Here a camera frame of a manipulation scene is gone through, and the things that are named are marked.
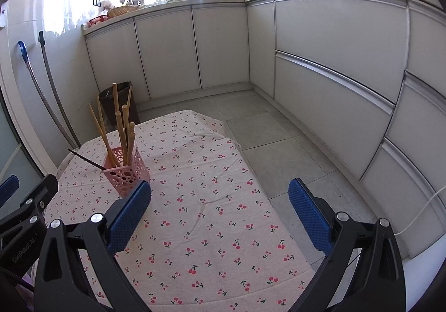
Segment frosted glass sliding door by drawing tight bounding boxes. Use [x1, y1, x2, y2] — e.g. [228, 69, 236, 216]
[0, 89, 46, 194]

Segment pink perforated utensil holder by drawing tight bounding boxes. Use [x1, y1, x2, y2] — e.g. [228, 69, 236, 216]
[100, 147, 151, 198]

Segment black capped mop handle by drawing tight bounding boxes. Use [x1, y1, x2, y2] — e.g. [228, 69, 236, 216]
[38, 31, 83, 147]

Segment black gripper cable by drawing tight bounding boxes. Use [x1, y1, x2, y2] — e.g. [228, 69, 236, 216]
[0, 266, 35, 291]

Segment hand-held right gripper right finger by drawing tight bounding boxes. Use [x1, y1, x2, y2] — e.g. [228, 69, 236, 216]
[288, 177, 407, 312]

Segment cherry print tablecloth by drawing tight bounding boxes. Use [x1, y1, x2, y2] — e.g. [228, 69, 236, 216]
[30, 110, 316, 312]

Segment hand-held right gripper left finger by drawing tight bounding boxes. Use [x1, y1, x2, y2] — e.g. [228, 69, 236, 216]
[34, 180, 152, 312]

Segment blue capped mop handle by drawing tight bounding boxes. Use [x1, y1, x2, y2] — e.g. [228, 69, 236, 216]
[17, 40, 78, 149]

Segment pink clothing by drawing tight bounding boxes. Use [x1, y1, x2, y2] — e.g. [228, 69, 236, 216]
[19, 272, 36, 299]

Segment bunch of bamboo chopsticks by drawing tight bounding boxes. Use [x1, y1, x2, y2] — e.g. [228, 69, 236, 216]
[88, 83, 136, 168]

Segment white cable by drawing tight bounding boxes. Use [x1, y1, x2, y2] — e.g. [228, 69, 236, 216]
[396, 186, 446, 235]

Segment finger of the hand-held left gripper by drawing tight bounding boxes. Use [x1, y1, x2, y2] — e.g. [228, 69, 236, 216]
[0, 174, 20, 209]
[0, 173, 59, 240]

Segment white door base cabinet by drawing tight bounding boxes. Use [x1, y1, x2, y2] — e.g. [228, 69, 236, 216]
[84, 2, 251, 101]

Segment dark brown trash bin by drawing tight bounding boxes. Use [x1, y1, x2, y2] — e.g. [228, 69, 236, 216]
[98, 81, 140, 132]

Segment wicker basket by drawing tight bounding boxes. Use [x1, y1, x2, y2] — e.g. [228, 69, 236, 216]
[106, 6, 140, 19]

